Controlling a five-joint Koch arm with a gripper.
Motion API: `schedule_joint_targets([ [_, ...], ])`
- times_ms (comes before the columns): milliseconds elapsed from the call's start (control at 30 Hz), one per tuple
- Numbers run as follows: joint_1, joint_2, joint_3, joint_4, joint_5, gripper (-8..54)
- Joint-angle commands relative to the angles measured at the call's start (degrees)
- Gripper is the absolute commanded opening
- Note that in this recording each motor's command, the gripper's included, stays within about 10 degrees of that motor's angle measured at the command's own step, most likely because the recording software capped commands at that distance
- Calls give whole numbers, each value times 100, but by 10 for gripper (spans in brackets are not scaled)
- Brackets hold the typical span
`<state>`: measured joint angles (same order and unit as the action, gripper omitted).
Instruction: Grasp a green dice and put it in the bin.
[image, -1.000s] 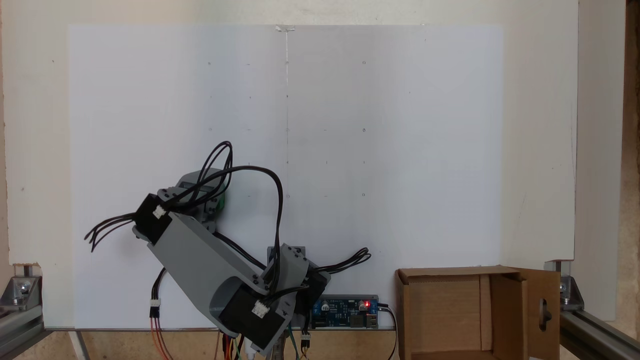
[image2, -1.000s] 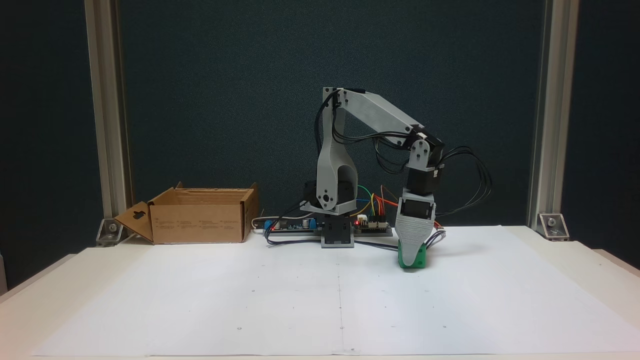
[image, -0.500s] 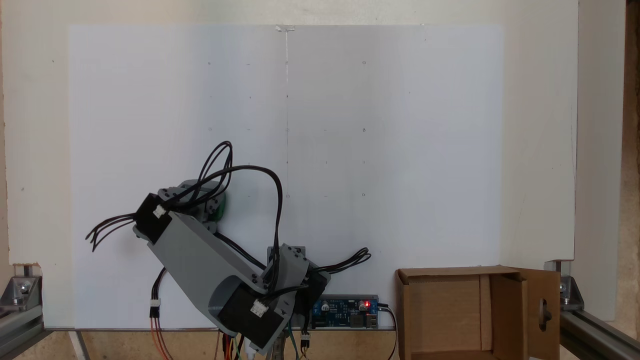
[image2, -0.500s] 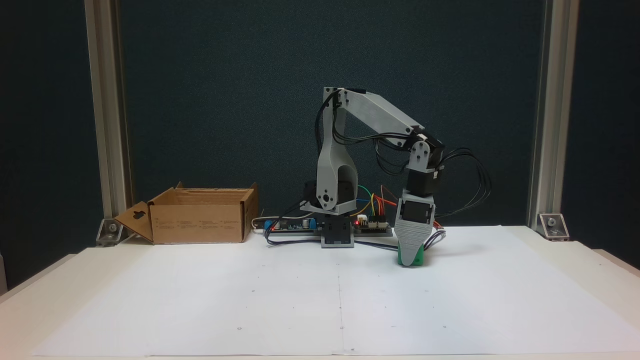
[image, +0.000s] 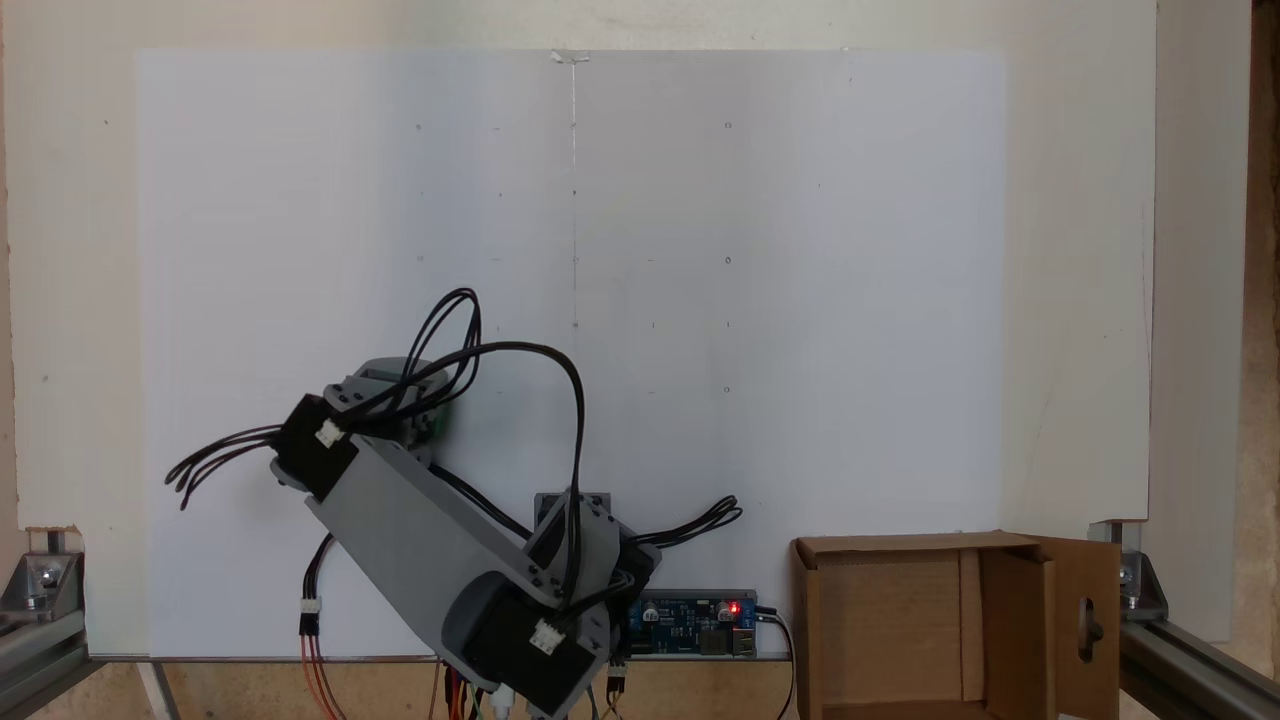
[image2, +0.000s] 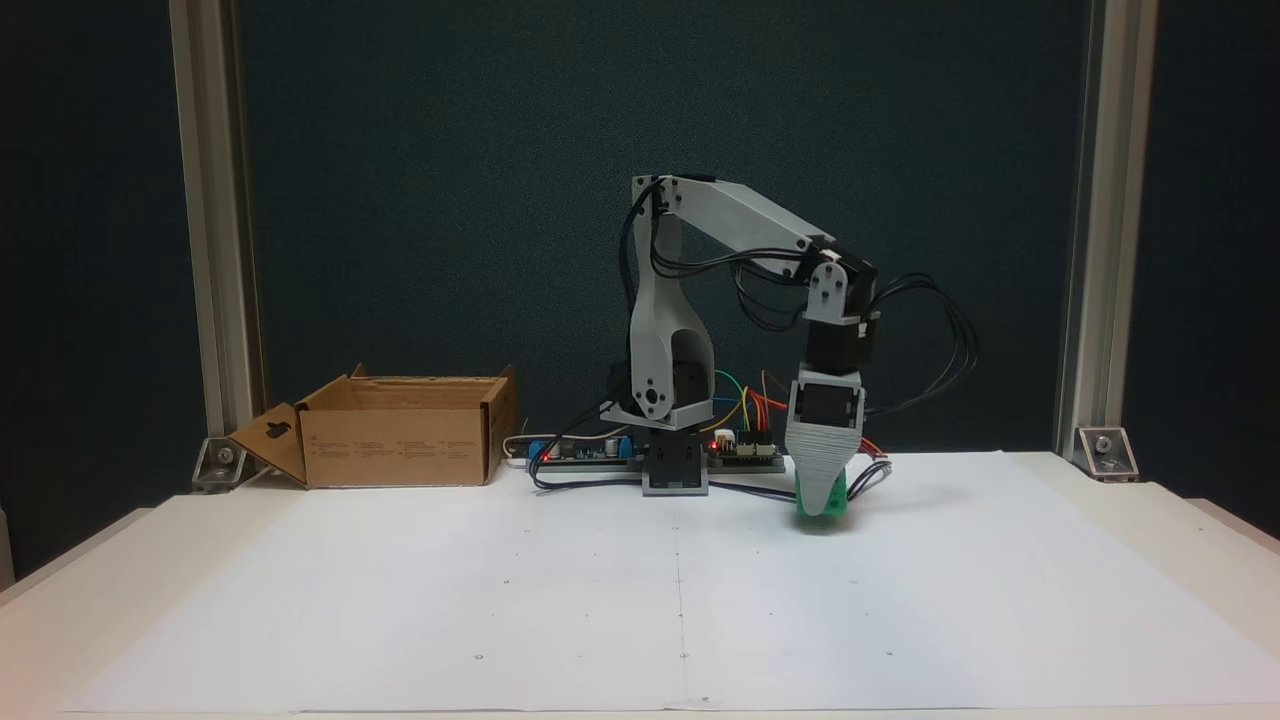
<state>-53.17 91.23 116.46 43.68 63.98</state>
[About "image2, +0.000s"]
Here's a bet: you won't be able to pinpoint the green dice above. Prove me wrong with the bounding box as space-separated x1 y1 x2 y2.
795 465 852 522

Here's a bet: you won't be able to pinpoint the circuit board with jumper wires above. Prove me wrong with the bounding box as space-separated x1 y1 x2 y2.
708 430 786 473

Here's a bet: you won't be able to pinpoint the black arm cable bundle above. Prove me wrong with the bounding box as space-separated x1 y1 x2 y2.
618 178 831 401

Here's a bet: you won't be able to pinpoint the metal corner bracket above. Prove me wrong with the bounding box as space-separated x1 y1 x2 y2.
192 436 248 493
1076 426 1139 479

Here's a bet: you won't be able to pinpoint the aluminium frame post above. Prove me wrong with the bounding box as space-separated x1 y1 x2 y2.
1053 0 1161 456
168 0 266 441

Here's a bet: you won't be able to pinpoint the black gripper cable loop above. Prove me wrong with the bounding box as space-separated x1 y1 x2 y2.
860 275 979 416

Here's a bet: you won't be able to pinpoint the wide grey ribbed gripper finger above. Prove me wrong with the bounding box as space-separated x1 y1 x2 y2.
785 425 867 518

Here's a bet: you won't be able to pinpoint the white paper sheet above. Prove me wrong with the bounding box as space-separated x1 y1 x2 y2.
60 452 1280 713

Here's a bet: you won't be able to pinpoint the black cable with white plug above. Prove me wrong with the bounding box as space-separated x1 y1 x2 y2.
528 455 893 501

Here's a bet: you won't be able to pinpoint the coloured jumper wires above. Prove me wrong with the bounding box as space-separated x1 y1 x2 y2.
712 370 786 436

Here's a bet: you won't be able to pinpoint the open cardboard box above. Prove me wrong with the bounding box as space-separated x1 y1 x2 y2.
228 365 518 489

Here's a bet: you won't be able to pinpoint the blue circuit board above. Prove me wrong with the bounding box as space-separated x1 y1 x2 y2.
530 435 641 467

